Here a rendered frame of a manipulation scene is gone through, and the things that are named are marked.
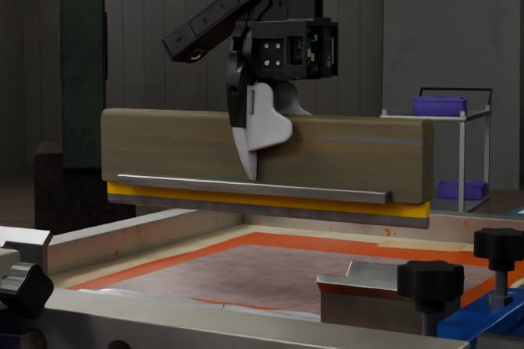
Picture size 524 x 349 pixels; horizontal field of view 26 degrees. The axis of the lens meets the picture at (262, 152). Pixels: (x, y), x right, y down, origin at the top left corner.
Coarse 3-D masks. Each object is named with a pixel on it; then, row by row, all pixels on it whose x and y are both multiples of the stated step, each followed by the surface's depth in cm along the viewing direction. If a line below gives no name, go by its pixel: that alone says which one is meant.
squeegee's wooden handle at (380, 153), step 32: (128, 128) 116; (160, 128) 114; (192, 128) 113; (224, 128) 111; (320, 128) 106; (352, 128) 104; (384, 128) 103; (416, 128) 101; (128, 160) 117; (160, 160) 115; (192, 160) 113; (224, 160) 111; (288, 160) 108; (320, 160) 106; (352, 160) 104; (384, 160) 103; (416, 160) 101; (416, 192) 102
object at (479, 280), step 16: (368, 256) 136; (384, 256) 136; (400, 256) 136; (416, 256) 136; (432, 256) 136; (448, 256) 136; (464, 256) 136; (336, 272) 127; (464, 272) 127; (480, 272) 127; (512, 272) 127; (288, 288) 118; (304, 288) 118; (464, 288) 118; (480, 288) 118; (256, 304) 111; (272, 304) 111; (288, 304) 111; (304, 304) 111; (464, 304) 111
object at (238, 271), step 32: (192, 256) 136; (224, 256) 136; (256, 256) 136; (288, 256) 136; (320, 256) 136; (352, 256) 136; (64, 288) 118; (96, 288) 118; (128, 288) 118; (160, 288) 118; (192, 288) 118; (224, 288) 118; (256, 288) 118
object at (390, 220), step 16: (192, 208) 115; (208, 208) 114; (224, 208) 113; (240, 208) 112; (256, 208) 111; (272, 208) 110; (288, 208) 109; (384, 224) 105; (400, 224) 104; (416, 224) 103
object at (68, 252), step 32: (128, 224) 138; (160, 224) 143; (192, 224) 149; (224, 224) 156; (256, 224) 160; (288, 224) 158; (320, 224) 155; (352, 224) 153; (448, 224) 146; (480, 224) 144; (512, 224) 142; (64, 256) 126; (96, 256) 131
